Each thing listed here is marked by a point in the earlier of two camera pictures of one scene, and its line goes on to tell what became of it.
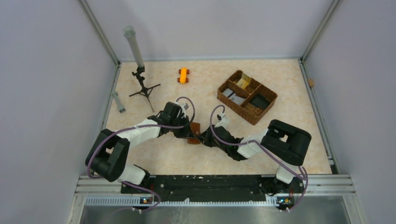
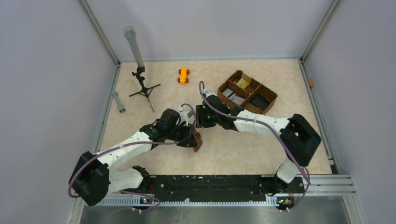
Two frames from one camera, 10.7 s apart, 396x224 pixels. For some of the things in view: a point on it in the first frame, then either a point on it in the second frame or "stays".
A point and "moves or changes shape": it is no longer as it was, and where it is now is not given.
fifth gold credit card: [244, 81] stays
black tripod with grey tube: [129, 31] stays
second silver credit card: [230, 94] stays
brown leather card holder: [195, 128] moves or changes shape
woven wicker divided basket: [245, 97] stays
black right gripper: [204, 137] → [200, 111]
